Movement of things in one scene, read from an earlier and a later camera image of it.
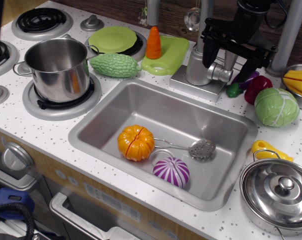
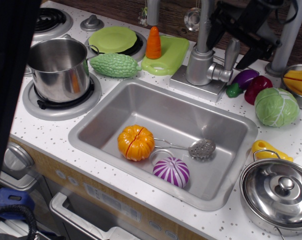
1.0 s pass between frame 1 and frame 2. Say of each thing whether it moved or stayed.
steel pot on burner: stayed
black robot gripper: moved
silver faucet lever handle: stayed
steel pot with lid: stayed
